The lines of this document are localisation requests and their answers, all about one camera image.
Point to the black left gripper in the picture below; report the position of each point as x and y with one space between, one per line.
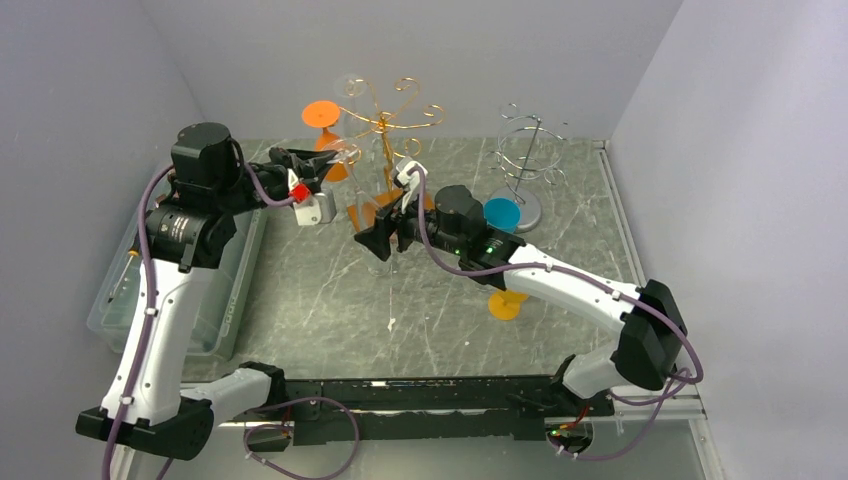
305 163

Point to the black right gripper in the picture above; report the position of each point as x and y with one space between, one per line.
377 238

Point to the clear small glass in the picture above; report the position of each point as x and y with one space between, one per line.
375 266

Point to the clear pink tinted glass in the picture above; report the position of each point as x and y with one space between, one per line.
354 170

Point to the orange plastic goblet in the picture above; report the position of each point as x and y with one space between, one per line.
323 115

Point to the yellow plastic goblet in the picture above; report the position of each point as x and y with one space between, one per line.
506 305

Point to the clear wine glass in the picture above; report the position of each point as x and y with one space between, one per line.
355 102

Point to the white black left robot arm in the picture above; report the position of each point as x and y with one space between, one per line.
180 243

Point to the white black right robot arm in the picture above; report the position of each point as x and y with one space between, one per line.
645 321

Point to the blue plastic goblet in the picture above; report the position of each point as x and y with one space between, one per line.
502 214

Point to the black yellow screwdriver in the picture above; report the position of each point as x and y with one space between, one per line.
119 285

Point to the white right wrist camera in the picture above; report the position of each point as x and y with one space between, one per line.
407 175

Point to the chrome wire glass rack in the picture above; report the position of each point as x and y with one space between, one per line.
526 153

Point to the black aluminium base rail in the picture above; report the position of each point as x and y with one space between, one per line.
524 408

